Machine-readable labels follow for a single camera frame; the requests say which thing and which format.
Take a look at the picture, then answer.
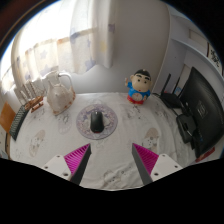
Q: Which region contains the black desk device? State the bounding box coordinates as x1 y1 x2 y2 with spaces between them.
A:
175 113 198 144

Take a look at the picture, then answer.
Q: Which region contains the white jug with cloth cover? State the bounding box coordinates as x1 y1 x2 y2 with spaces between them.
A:
45 70 77 116

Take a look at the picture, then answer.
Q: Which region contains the round purple printed mouse pad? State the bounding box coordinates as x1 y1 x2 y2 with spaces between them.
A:
75 103 119 141

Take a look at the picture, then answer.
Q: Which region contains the white wall shelf unit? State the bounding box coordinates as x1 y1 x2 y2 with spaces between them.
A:
163 3 224 94

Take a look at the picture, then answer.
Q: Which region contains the white star-print curtain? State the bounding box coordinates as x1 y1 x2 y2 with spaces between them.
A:
3 0 116 94

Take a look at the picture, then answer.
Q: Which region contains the brown wooden chair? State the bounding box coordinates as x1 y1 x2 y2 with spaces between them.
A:
0 102 17 134

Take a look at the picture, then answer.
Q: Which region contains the black computer monitor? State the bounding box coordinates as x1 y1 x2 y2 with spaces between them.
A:
178 66 224 158

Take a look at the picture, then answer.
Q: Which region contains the red packet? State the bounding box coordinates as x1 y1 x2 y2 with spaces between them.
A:
194 147 216 163

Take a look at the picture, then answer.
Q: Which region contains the black keyboard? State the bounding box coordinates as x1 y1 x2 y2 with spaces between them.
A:
8 104 30 142

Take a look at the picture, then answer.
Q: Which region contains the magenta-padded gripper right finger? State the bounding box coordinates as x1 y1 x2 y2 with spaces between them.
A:
131 143 184 186

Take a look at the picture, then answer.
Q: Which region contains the wooden rack with bottles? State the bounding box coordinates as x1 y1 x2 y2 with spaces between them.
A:
19 79 45 114

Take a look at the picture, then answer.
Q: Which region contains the white printed tablecloth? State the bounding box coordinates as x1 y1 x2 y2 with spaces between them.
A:
8 92 201 191

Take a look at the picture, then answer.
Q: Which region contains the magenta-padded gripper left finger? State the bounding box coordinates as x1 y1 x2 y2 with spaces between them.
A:
41 143 92 186

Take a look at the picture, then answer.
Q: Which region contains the cartoon boy figurine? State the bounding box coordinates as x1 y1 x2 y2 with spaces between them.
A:
124 68 153 105

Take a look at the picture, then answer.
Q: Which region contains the black router with antennas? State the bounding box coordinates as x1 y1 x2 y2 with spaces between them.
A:
159 73 184 109

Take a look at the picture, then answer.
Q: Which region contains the black computer mouse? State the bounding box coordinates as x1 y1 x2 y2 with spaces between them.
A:
89 110 105 134

